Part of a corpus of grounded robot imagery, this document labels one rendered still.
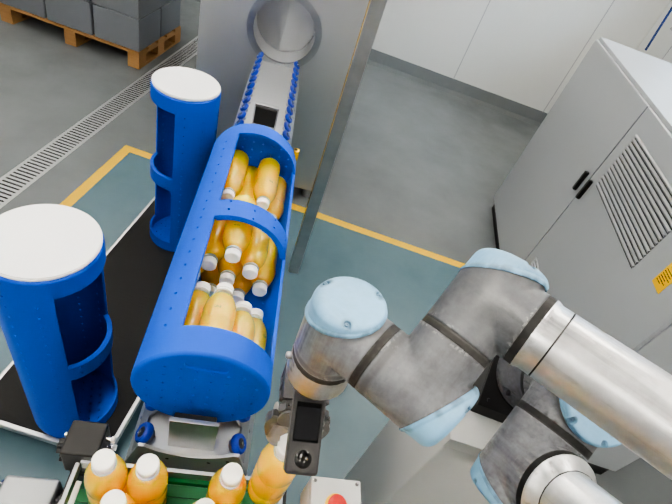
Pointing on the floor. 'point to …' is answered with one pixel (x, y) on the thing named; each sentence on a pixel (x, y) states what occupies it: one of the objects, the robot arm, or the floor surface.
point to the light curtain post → (338, 125)
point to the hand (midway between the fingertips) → (287, 445)
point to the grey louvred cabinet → (602, 205)
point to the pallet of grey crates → (107, 23)
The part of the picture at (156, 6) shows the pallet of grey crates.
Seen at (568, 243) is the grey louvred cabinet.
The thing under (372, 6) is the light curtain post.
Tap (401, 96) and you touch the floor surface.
